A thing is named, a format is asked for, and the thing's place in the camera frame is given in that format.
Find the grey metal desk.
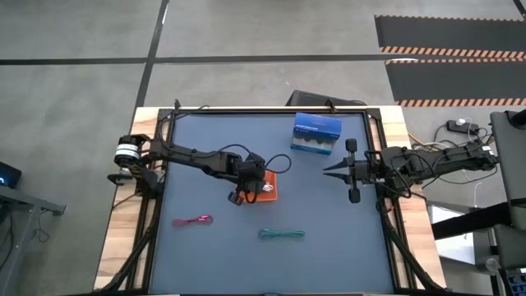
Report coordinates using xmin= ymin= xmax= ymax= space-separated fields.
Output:
xmin=0 ymin=184 xmax=67 ymax=296

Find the black electronic device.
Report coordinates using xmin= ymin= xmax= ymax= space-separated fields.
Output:
xmin=0 ymin=161 xmax=22 ymax=189

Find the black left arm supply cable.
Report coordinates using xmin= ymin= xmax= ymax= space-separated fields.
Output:
xmin=158 ymin=99 xmax=211 ymax=141

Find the black flat case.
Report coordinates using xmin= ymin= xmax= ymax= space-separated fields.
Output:
xmin=286 ymin=90 xmax=367 ymax=109

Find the grey equipment stand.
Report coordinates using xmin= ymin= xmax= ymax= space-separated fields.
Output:
xmin=431 ymin=109 xmax=526 ymax=296

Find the teal braided USB-C cable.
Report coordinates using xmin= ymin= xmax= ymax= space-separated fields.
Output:
xmin=257 ymin=228 xmax=307 ymax=241

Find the black power strip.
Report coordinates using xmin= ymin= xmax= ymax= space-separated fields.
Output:
xmin=446 ymin=119 xmax=481 ymax=135

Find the black left wrist camera cable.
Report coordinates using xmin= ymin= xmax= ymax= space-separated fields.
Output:
xmin=213 ymin=143 xmax=293 ymax=174

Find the black table frame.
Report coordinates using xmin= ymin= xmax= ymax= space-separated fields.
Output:
xmin=98 ymin=105 xmax=445 ymax=296

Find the orange plastic basket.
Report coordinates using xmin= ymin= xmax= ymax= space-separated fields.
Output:
xmin=240 ymin=170 xmax=279 ymax=205

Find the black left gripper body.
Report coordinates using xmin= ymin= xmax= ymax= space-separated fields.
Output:
xmin=228 ymin=152 xmax=267 ymax=206

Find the white board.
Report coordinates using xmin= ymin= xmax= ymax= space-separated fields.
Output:
xmin=427 ymin=205 xmax=478 ymax=264

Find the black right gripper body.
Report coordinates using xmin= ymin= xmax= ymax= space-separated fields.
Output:
xmin=344 ymin=138 xmax=385 ymax=205

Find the black striped floor mat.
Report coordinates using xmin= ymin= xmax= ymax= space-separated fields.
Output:
xmin=374 ymin=15 xmax=526 ymax=58
xmin=385 ymin=58 xmax=526 ymax=108

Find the blue DualShock controller box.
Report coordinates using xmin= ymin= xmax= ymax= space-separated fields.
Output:
xmin=289 ymin=112 xmax=344 ymax=156

